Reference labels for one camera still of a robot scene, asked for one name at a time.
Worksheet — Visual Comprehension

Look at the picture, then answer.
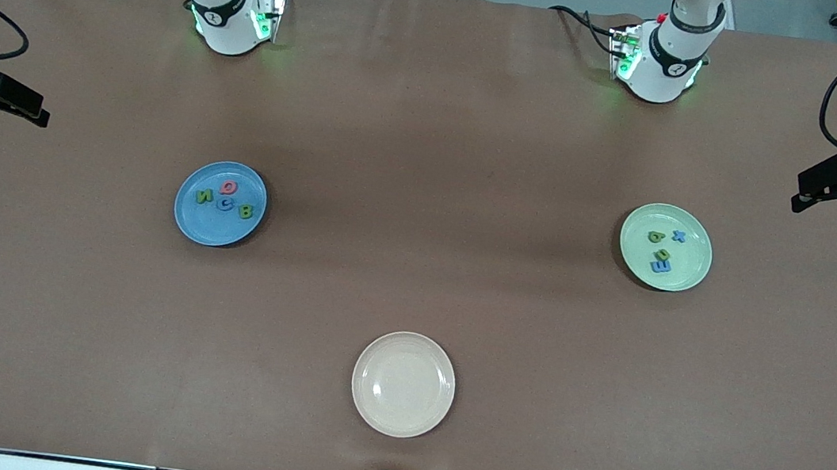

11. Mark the green plate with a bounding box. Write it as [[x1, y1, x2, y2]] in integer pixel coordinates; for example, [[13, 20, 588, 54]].
[[613, 198, 719, 297]]

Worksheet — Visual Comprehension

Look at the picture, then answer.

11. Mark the black left arm base cable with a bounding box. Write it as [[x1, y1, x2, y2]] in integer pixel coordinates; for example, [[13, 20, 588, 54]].
[[544, 3, 624, 57]]

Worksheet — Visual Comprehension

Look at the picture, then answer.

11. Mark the beige plate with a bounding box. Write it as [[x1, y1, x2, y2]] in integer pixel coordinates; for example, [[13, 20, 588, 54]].
[[345, 325, 462, 445]]

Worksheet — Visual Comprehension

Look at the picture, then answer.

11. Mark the blue plate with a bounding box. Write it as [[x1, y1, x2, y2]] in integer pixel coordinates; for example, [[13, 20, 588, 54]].
[[170, 155, 273, 253]]

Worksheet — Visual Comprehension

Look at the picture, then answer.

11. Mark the brown table cover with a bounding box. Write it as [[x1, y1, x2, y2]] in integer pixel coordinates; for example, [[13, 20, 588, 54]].
[[0, 0, 837, 470]]

